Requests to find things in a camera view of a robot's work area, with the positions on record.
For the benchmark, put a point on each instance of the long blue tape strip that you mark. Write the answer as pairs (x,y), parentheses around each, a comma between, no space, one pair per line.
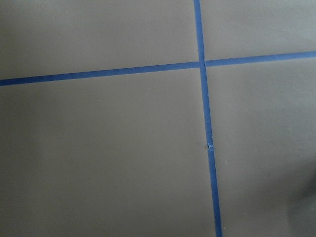
(207,120)

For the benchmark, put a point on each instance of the crossing blue tape strip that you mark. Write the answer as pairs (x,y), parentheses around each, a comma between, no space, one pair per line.
(158,68)

